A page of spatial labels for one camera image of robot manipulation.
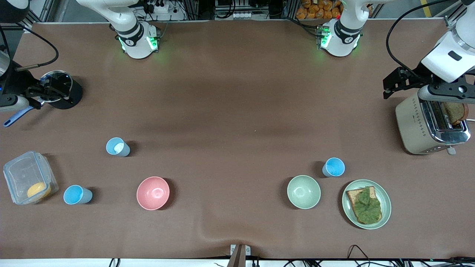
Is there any blue plastic cup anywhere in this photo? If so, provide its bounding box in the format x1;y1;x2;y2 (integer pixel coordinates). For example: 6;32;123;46
63;185;93;205
322;158;345;178
106;137;131;157

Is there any glass lid with blue knob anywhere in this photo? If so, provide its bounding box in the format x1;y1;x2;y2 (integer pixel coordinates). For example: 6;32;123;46
39;70;73;103

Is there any beige and chrome toaster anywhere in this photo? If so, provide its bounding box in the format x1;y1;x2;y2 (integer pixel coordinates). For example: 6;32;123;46
395;93;472;155

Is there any brown toast slice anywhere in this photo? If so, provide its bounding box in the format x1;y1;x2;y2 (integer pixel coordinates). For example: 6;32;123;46
443;102;469;125

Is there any clear plastic food container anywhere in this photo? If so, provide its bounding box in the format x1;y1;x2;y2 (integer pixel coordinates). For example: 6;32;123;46
3;151;59;205

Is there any yellow round food piece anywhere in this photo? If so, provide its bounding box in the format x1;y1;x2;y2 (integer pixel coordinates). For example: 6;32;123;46
27;182;52;200

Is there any bag of orange buns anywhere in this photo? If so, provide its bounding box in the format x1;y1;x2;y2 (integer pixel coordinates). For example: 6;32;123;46
296;0;344;20

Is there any pale green plate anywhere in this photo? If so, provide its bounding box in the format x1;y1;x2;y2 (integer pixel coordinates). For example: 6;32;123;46
342;179;392;230

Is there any bread slice under lettuce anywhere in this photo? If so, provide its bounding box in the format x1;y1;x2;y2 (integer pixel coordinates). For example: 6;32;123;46
346;186;383;225

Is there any green lettuce leaf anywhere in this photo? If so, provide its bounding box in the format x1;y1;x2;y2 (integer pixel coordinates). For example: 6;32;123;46
352;186;382;224

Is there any pink bowl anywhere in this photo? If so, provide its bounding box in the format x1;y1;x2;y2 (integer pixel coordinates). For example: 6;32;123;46
136;176;170;211

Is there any pale green bowl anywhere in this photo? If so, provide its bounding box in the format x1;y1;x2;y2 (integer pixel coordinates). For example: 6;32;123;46
287;175;321;210

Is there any black saucepan with blue handle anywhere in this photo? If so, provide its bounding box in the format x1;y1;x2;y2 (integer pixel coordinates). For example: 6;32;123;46
3;70;83;128

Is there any black looped cable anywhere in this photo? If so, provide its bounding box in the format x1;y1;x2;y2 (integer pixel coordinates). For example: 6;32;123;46
347;245;371;266

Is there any grey metal table bracket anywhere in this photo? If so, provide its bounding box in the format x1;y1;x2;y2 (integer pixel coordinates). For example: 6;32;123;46
227;244;251;267

